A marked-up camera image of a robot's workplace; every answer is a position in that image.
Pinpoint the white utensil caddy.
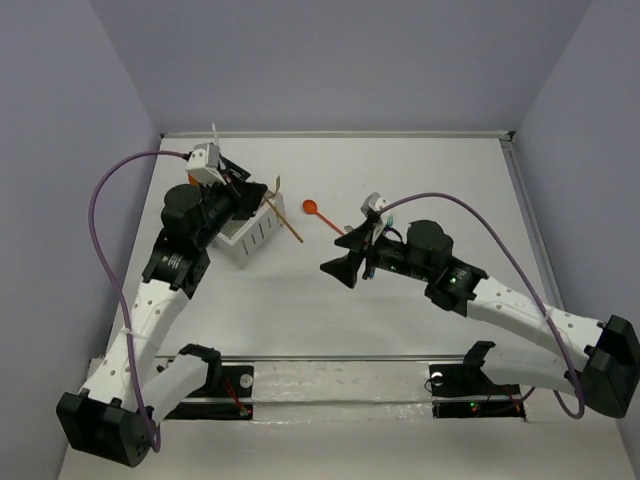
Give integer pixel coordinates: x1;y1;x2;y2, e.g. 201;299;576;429
214;191;285;269

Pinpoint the orange plastic spoon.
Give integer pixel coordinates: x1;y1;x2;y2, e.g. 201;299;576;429
302;199;345;236

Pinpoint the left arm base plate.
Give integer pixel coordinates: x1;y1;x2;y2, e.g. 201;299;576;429
166;364;255;421

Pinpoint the iridescent metal fork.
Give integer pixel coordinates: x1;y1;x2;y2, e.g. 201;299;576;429
383;214;399;236

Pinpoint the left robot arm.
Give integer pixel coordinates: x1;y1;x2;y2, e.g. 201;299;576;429
56;180;267;467

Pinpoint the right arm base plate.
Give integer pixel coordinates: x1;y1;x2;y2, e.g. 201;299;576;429
424;363;526;419

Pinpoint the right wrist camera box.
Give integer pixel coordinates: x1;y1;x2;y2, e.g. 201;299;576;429
361;192;390;242

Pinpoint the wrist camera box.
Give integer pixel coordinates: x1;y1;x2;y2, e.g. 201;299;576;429
186;143;226;187
361;192;390;242

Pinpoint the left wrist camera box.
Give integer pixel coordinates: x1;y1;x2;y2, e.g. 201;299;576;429
186;143;226;187

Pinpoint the white chopstick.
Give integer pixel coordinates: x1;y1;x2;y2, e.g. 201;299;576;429
211;122;220;148

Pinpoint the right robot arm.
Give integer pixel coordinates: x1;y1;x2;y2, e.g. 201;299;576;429
320;218;639;418

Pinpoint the gold metal fork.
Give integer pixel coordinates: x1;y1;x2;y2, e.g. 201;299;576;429
271;175;281;197

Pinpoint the black utensil caddy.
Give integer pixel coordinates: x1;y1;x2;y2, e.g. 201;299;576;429
218;154;251;182

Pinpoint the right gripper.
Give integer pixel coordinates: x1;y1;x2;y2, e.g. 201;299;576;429
319;218;432;288

